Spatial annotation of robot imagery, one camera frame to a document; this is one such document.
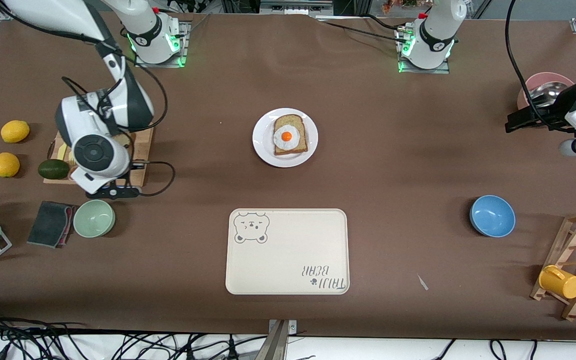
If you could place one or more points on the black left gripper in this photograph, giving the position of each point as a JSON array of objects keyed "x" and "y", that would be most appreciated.
[{"x": 553, "y": 110}]

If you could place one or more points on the white round plate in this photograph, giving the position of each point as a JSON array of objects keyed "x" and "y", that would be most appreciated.
[{"x": 263, "y": 147}]

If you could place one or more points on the fried egg toy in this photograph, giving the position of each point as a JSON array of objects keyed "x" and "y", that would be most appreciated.
[{"x": 286, "y": 136}]

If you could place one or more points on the bread slice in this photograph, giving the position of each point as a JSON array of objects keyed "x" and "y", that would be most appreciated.
[{"x": 290, "y": 120}]

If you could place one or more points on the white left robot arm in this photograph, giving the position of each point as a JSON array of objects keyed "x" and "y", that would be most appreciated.
[{"x": 433, "y": 35}]

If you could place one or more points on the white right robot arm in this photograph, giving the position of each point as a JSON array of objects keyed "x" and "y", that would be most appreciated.
[{"x": 133, "y": 100}]

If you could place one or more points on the pale green bowl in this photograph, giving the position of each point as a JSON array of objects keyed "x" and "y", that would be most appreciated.
[{"x": 94, "y": 218}]

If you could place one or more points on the metal scoop spoon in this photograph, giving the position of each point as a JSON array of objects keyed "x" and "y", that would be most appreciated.
[{"x": 548, "y": 91}]

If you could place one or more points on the pink bowl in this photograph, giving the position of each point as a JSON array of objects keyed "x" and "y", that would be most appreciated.
[{"x": 543, "y": 77}]

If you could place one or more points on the yellow plastic fork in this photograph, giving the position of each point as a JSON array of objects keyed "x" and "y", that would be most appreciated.
[{"x": 72, "y": 157}]

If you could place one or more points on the wooden cutting board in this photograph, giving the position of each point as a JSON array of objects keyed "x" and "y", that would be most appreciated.
[{"x": 143, "y": 145}]

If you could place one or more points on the dark green avocado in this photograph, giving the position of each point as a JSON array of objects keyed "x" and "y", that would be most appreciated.
[{"x": 53, "y": 169}]

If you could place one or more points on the yellow plastic knife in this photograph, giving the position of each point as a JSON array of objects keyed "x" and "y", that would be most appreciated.
[{"x": 62, "y": 151}]

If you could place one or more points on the folded grey cloth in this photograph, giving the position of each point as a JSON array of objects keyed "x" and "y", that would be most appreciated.
[{"x": 49, "y": 224}]

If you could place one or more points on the blue bowl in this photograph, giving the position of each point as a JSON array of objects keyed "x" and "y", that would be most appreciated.
[{"x": 492, "y": 216}]

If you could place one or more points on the yellow lemon lower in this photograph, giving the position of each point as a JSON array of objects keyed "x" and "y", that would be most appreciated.
[{"x": 6, "y": 165}]

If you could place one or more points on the yellow lemon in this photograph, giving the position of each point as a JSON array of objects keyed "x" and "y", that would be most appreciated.
[
  {"x": 6, "y": 165},
  {"x": 15, "y": 131}
]

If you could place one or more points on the yellow mug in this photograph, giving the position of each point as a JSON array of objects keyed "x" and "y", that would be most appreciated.
[{"x": 560, "y": 282}]

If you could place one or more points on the colourful plastic items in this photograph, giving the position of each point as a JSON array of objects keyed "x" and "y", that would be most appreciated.
[{"x": 398, "y": 5}]

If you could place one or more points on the cream bear print tray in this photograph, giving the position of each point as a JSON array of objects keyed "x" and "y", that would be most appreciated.
[{"x": 288, "y": 255}]

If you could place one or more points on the small white tape scrap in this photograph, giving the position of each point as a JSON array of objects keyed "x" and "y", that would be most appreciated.
[{"x": 422, "y": 282}]

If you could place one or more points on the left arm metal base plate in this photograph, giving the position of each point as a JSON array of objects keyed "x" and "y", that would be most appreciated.
[{"x": 418, "y": 70}]

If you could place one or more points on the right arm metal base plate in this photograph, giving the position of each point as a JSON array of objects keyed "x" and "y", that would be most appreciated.
[{"x": 184, "y": 45}]

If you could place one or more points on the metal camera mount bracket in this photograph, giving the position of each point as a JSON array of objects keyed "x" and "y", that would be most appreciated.
[{"x": 279, "y": 345}]

